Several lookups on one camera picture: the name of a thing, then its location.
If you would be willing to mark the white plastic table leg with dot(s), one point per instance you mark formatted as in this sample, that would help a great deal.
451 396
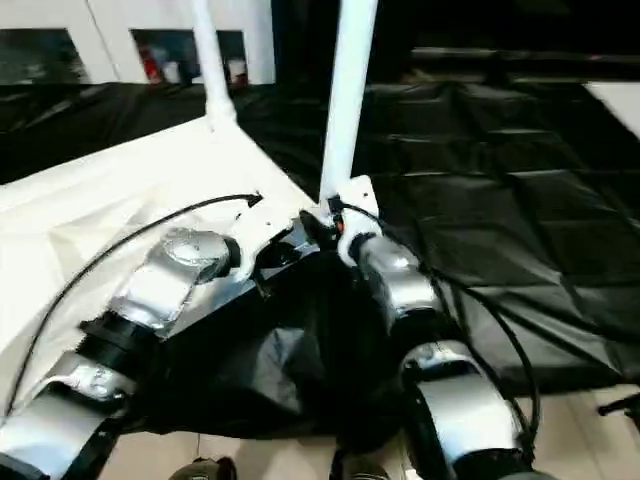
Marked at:
212 60
348 100

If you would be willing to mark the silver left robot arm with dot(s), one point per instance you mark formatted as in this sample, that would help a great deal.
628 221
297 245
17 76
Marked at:
170 280

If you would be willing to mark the black plastic mat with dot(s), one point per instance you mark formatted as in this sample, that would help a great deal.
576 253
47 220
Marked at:
520 200

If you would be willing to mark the red carton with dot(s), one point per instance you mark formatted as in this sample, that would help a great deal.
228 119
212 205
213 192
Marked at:
150 65

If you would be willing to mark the black right robot foot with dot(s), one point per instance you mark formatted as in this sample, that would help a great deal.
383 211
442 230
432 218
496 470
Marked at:
365 471

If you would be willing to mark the black robot foot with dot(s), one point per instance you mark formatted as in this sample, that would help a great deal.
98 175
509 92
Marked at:
203 470
365 471

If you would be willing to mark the black left robot foot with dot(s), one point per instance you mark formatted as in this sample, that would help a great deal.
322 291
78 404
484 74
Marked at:
203 470

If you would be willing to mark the grey metal bar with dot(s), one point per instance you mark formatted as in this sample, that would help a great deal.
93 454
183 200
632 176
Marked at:
530 52

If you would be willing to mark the white cabinet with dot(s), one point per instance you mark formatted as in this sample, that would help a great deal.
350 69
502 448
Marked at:
100 30

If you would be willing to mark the white board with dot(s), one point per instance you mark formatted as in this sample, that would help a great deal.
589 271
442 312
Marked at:
618 105

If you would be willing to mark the black tripod stand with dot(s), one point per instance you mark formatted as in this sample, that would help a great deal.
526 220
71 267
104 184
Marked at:
622 404

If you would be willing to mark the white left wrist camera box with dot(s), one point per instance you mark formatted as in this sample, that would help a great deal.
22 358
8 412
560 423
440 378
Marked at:
258 232

